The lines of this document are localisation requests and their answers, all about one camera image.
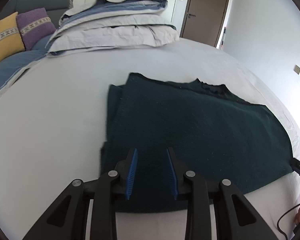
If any blue bed pillow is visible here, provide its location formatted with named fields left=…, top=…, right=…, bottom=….
left=0, top=35, right=51, bottom=96

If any black cable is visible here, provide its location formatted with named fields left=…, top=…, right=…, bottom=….
left=276, top=202, right=300, bottom=240

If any dark green upholstered headboard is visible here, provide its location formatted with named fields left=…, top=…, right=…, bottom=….
left=0, top=0, right=74, bottom=28

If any wall switch plate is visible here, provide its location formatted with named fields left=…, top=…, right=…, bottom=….
left=294, top=65, right=300, bottom=75

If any yellow throw pillow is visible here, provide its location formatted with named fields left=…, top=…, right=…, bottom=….
left=0, top=12, right=25, bottom=62

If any brown wooden door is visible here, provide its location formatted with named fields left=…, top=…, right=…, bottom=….
left=180, top=0, right=229, bottom=47

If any folded grey blue duvet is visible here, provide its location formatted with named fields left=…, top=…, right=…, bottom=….
left=47, top=0, right=179, bottom=57

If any purple throw pillow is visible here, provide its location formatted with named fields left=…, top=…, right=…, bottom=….
left=16, top=8, right=56, bottom=50

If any dark green knit sweater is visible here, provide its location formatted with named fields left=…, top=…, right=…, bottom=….
left=101, top=73, right=293, bottom=213

